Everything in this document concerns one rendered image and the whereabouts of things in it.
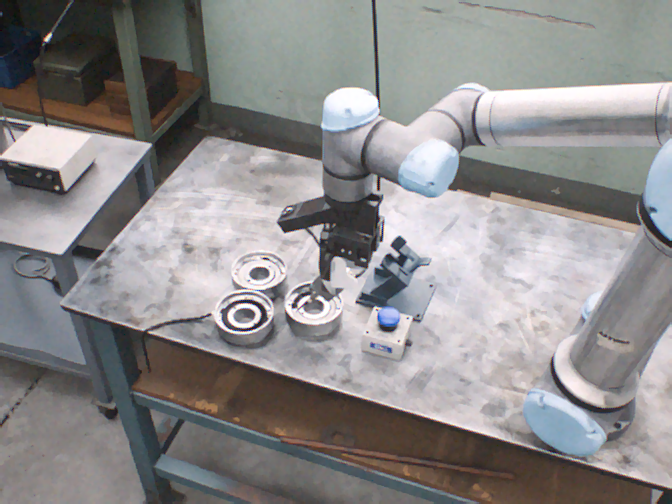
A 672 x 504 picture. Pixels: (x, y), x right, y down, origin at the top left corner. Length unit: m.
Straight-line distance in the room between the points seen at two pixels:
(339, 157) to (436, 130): 0.14
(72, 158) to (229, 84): 1.42
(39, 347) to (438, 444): 1.19
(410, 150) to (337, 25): 1.94
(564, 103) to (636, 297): 0.26
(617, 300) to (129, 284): 0.91
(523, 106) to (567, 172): 1.97
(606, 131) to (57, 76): 2.48
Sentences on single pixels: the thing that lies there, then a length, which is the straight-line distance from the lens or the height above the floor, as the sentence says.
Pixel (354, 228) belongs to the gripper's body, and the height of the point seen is 1.07.
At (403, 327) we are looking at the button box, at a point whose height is 0.84.
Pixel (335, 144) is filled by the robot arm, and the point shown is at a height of 1.23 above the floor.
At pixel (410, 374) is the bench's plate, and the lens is 1.27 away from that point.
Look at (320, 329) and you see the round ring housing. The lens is 1.29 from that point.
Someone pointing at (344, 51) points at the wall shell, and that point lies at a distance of 2.90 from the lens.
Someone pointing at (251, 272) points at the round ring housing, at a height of 0.82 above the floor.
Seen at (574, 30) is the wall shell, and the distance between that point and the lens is 2.67.
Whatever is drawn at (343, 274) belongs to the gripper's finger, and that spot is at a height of 0.98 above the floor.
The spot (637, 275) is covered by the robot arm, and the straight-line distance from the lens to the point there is 0.86.
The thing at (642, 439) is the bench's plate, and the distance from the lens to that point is 1.29.
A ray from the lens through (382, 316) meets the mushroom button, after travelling 1.25.
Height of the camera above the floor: 1.79
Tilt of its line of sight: 42 degrees down
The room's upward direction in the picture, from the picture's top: 2 degrees clockwise
